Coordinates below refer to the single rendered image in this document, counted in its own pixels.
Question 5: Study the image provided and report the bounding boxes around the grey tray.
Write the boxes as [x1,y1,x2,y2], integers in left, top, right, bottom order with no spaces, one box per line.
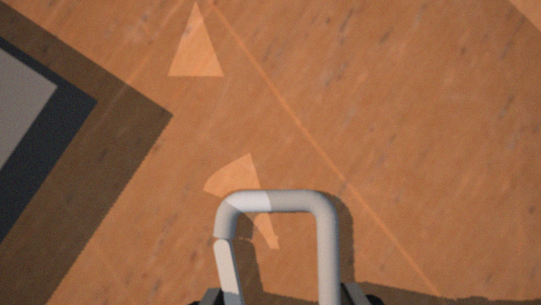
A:
[0,36,98,244]

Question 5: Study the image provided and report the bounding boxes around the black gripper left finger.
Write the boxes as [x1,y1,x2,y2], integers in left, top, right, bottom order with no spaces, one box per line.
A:
[188,288,225,305]

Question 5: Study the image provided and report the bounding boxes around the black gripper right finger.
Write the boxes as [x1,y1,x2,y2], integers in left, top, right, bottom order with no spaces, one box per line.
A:
[340,283,385,305]

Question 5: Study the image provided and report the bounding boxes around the grey carabiner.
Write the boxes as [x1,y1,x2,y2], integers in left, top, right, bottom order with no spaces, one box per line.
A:
[213,189,341,305]

